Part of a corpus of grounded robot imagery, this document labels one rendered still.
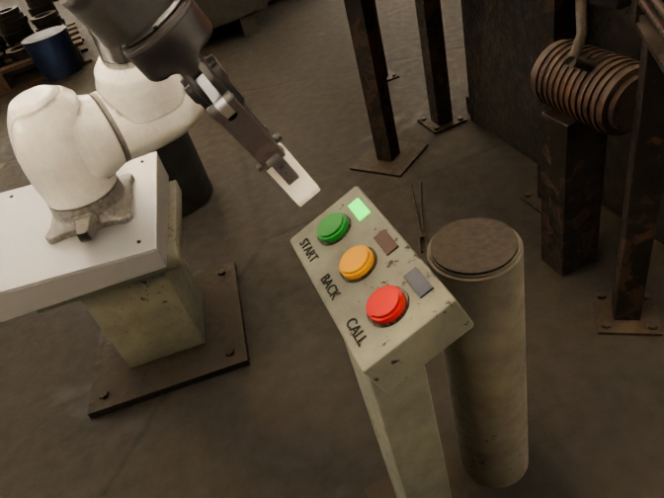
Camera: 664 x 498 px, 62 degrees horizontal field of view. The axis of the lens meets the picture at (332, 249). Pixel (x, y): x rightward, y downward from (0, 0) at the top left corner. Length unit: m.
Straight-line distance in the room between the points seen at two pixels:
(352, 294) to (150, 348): 0.94
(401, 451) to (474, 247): 0.29
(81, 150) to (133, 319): 0.43
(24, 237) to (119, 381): 0.42
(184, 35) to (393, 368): 0.35
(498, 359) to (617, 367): 0.50
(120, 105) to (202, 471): 0.76
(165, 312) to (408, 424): 0.78
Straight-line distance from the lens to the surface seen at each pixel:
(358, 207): 0.66
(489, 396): 0.86
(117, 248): 1.19
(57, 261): 1.23
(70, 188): 1.22
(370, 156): 1.97
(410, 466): 0.83
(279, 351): 1.38
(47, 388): 1.66
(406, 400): 0.71
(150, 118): 1.21
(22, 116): 1.19
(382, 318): 0.53
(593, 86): 1.09
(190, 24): 0.50
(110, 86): 1.19
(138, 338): 1.44
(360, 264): 0.58
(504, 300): 0.72
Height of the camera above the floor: 0.99
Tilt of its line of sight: 38 degrees down
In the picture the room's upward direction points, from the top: 17 degrees counter-clockwise
